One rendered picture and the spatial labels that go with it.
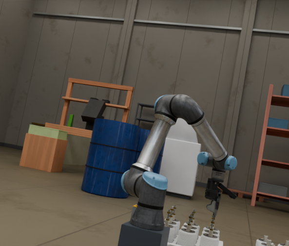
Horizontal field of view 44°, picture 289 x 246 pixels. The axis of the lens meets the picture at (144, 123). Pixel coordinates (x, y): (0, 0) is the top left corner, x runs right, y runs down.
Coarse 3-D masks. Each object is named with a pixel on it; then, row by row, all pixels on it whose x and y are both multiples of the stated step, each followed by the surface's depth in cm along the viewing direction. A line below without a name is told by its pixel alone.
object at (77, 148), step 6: (42, 126) 843; (66, 138) 854; (72, 138) 882; (78, 138) 915; (84, 138) 949; (90, 138) 984; (72, 144) 887; (78, 144) 921; (84, 144) 955; (66, 150) 863; (72, 150) 892; (78, 150) 926; (84, 150) 960; (66, 156) 868; (72, 156) 897; (78, 156) 932; (84, 156) 966; (66, 162) 872; (72, 162) 902; (78, 162) 937; (84, 162) 972
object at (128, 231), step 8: (128, 224) 155; (120, 232) 152; (128, 232) 151; (136, 232) 150; (144, 232) 149; (152, 232) 149; (160, 232) 150; (168, 232) 162; (120, 240) 152; (128, 240) 151; (136, 240) 150; (144, 240) 149; (152, 240) 148; (160, 240) 147
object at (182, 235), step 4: (180, 232) 188; (184, 232) 187; (188, 232) 186; (180, 236) 188; (184, 236) 186; (188, 236) 186; (192, 236) 186; (180, 240) 187; (184, 240) 186; (188, 240) 185; (192, 240) 186; (180, 244) 186; (184, 244) 185; (188, 244) 185; (192, 244) 186
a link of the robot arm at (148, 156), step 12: (168, 96) 177; (156, 108) 181; (168, 108) 174; (156, 120) 177; (168, 120) 175; (156, 132) 173; (144, 144) 175; (156, 144) 172; (144, 156) 171; (156, 156) 172; (132, 168) 170; (144, 168) 167; (132, 180) 165; (132, 192) 165
